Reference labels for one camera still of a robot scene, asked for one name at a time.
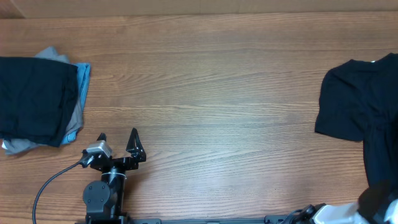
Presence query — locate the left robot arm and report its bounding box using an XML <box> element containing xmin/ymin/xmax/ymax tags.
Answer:
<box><xmin>79</xmin><ymin>128</ymin><xmax>146</xmax><ymax>223</ymax></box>

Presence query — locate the folded grey garment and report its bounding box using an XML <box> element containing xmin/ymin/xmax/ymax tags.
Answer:
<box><xmin>2</xmin><ymin>46</ymin><xmax>84</xmax><ymax>156</ymax></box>

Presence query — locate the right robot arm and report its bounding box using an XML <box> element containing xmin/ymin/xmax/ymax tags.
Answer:
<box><xmin>289</xmin><ymin>181</ymin><xmax>397</xmax><ymax>224</ymax></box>

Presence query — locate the black t-shirt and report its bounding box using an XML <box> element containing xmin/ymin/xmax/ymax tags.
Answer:
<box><xmin>315</xmin><ymin>53</ymin><xmax>397</xmax><ymax>189</ymax></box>

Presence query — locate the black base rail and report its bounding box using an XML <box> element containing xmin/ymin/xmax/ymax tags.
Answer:
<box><xmin>74</xmin><ymin>214</ymin><xmax>296</xmax><ymax>224</ymax></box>

